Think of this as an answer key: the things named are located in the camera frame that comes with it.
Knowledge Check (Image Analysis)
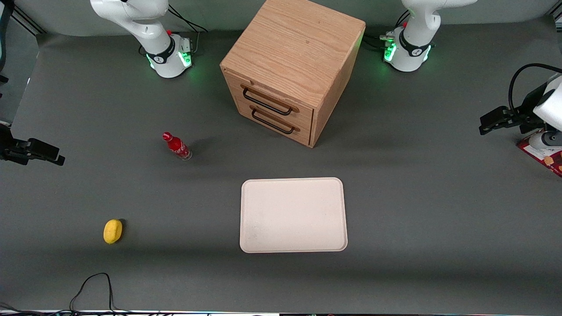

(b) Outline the thin black looped cable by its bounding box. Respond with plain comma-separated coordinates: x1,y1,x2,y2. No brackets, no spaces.
69,273,132,315

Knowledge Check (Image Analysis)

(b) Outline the beige plastic tray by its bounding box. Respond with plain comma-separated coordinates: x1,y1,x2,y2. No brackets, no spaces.
240,177,348,254

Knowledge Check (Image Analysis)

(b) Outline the red cola bottle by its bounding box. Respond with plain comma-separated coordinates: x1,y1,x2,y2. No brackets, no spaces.
162,131,193,161

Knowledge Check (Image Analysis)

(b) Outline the black right arm base cable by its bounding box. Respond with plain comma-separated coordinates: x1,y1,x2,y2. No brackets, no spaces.
168,5,208,55

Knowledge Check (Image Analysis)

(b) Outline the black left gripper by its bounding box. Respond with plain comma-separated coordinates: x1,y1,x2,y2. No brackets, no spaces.
479,84,549,135

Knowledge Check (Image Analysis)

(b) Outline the red tartan cookie box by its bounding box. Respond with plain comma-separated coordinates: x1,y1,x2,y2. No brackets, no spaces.
518,135,562,178

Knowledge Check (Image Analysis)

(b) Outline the wooden drawer cabinet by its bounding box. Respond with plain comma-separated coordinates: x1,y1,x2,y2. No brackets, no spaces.
220,0,367,148

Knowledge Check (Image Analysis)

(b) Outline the black arm base cable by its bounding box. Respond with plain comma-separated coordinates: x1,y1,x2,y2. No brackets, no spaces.
364,10,411,51
168,5,208,55

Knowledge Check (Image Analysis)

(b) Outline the black metal drawer handle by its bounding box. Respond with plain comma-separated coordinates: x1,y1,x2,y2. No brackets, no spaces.
251,108,296,135
242,87,294,116

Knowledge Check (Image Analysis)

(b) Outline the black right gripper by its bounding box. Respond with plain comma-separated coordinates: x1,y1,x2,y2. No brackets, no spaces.
0,126,65,166

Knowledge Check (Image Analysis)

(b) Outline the black left arm base cable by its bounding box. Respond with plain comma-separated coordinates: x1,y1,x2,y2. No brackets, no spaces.
364,10,411,51

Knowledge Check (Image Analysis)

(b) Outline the yellow lemon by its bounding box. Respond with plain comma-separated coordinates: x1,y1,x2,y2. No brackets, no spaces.
103,219,124,244

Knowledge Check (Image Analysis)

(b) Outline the dark right arm cable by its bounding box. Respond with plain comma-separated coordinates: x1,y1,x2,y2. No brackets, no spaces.
0,0,14,85

